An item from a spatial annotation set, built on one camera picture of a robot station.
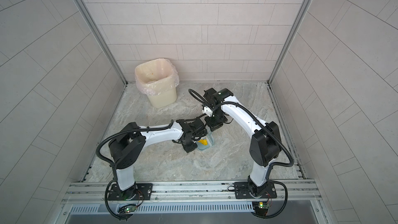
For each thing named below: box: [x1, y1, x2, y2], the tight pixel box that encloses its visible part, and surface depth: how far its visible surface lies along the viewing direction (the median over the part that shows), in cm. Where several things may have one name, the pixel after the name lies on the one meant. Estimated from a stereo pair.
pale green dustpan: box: [195, 132, 215, 151], surface depth 85 cm
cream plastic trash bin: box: [134, 58, 180, 109], surface depth 95 cm
